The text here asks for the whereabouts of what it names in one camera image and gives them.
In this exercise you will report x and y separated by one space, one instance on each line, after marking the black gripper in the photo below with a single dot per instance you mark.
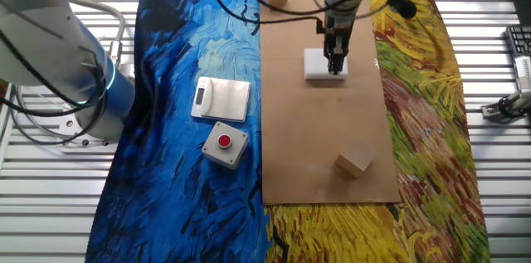
342 26

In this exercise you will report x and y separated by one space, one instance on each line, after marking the white sponge block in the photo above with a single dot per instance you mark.
315 66

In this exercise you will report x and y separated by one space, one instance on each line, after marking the brown cardboard sheet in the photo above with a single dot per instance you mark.
298 142

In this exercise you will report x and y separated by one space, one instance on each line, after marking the silver kitchen scale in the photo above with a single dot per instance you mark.
226 99

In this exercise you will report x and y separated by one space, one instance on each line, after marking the grey box red button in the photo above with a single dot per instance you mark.
224 144

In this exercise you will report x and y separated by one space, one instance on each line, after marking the black keyboard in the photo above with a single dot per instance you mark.
519 41

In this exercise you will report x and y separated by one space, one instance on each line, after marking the white ribbed device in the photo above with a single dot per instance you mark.
523 72

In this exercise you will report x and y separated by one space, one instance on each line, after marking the dark flat panel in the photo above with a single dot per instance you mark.
523 10

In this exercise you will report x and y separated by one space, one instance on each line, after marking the painted pattern tablecloth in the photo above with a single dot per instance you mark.
178 192

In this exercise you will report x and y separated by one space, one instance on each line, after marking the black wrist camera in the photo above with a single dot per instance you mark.
321 26

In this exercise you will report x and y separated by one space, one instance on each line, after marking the metal clamp bracket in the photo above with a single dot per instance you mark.
504 107

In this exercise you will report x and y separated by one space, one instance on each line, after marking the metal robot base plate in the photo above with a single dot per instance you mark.
70 130

